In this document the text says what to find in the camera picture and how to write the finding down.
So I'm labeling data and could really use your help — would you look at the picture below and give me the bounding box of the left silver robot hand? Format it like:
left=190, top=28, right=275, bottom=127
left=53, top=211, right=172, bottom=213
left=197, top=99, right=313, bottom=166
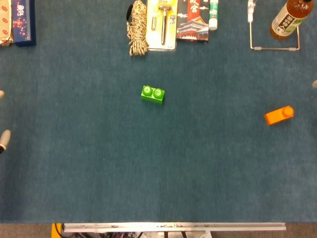
left=0, top=90, right=12, bottom=154

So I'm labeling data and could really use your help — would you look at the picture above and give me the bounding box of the orange toy brick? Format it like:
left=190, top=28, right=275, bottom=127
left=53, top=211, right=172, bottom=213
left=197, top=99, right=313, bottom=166
left=264, top=105, right=295, bottom=126

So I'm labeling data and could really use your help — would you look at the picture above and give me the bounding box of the green toy brick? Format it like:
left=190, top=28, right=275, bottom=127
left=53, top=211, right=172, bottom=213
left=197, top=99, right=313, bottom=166
left=140, top=85, right=165, bottom=104

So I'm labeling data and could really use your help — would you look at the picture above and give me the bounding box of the amber tea bottle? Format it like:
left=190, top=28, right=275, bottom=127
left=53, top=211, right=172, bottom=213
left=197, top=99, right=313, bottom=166
left=269, top=0, right=315, bottom=41

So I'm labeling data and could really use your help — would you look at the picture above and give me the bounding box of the white clip on stand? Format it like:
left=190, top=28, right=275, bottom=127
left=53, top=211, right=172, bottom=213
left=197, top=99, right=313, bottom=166
left=247, top=0, right=256, bottom=23

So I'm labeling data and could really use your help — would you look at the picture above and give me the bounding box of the gold red-patterned package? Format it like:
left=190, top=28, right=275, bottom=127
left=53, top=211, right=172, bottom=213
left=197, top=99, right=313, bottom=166
left=0, top=0, right=14, bottom=47

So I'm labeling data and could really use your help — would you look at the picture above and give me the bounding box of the navy blue floral box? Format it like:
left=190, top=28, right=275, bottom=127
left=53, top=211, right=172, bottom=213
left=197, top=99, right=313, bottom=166
left=11, top=0, right=37, bottom=47

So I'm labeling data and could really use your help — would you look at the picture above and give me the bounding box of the white green tube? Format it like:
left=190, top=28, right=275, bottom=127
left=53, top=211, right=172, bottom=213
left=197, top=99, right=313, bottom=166
left=208, top=0, right=219, bottom=31

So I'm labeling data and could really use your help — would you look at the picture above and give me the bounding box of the black red palace-print box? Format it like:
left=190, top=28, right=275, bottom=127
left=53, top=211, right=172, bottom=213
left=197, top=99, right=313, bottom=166
left=176, top=0, right=210, bottom=43

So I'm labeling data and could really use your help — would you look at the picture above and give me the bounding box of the blue table cloth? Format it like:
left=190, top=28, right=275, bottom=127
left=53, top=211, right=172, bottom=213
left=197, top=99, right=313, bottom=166
left=0, top=0, right=317, bottom=224

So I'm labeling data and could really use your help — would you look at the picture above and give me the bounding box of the razor in yellow blister pack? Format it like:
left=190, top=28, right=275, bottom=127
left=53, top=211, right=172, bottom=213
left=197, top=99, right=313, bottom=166
left=145, top=0, right=178, bottom=52

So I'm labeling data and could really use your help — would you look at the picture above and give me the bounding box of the metal wire stand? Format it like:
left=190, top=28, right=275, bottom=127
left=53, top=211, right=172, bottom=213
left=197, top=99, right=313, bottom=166
left=249, top=0, right=301, bottom=52

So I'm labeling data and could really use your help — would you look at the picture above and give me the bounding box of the yellow frame part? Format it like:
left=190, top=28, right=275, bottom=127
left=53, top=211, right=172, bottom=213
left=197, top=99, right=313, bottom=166
left=51, top=223, right=62, bottom=238

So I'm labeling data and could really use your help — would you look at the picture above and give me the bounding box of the beige braided rope bundle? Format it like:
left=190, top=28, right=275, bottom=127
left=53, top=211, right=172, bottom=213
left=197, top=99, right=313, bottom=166
left=126, top=0, right=149, bottom=57

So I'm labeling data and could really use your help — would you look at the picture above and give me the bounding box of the robot base with cables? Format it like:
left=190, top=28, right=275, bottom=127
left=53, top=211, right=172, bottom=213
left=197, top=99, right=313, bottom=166
left=63, top=231, right=212, bottom=238

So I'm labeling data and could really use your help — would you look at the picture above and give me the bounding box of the aluminium rail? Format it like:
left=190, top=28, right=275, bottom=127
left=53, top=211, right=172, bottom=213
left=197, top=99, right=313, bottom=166
left=61, top=222, right=287, bottom=233

